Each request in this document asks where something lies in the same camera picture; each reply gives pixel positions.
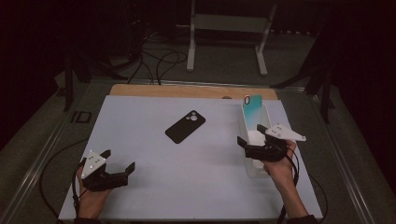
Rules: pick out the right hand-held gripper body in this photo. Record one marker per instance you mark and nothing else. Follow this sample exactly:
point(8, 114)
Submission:
point(285, 133)

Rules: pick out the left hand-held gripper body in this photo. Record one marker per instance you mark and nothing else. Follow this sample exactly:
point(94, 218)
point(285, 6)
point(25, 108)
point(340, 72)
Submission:
point(93, 163)

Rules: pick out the long white plastic bin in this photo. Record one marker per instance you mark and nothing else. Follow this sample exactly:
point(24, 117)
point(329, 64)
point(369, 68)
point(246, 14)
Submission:
point(256, 137)

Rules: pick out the iridescent phone case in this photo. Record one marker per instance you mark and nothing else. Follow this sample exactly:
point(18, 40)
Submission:
point(253, 110)

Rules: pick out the black phone case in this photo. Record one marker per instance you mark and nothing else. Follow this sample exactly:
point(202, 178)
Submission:
point(183, 127)

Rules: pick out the person's right hand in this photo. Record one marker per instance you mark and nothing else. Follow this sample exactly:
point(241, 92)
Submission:
point(283, 172)

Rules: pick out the person's left hand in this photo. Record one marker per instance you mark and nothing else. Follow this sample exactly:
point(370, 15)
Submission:
point(91, 203)

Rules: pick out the black metal stand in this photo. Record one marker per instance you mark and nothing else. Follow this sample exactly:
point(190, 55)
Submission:
point(325, 99)
point(68, 90)

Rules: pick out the wooden board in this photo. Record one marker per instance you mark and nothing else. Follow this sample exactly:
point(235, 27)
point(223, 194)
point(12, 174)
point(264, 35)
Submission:
point(186, 91)

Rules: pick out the white metal stand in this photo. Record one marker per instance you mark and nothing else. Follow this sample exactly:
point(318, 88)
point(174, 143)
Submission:
point(229, 23)

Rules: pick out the metal floor rail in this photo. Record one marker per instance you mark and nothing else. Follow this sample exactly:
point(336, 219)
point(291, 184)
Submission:
point(202, 83)
point(341, 157)
point(37, 163)

